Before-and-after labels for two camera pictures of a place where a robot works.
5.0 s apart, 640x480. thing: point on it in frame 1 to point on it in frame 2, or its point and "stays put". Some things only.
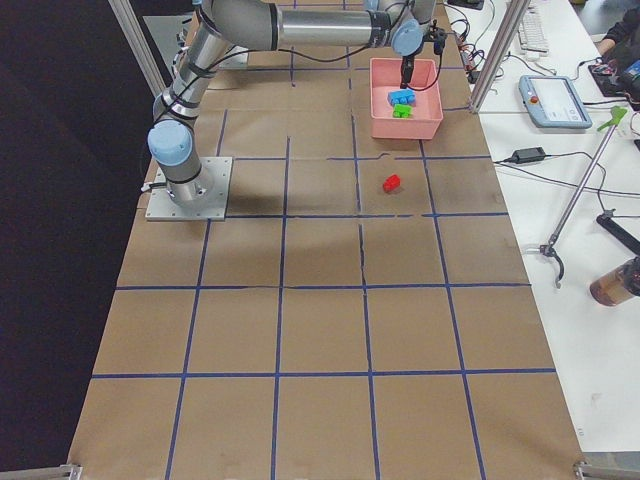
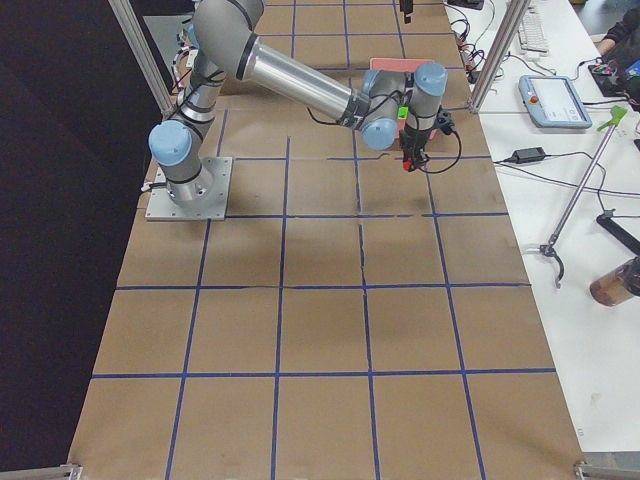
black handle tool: (606, 219) stays put
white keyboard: (532, 34) stays put
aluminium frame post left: (143, 45) stays put
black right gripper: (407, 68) to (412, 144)
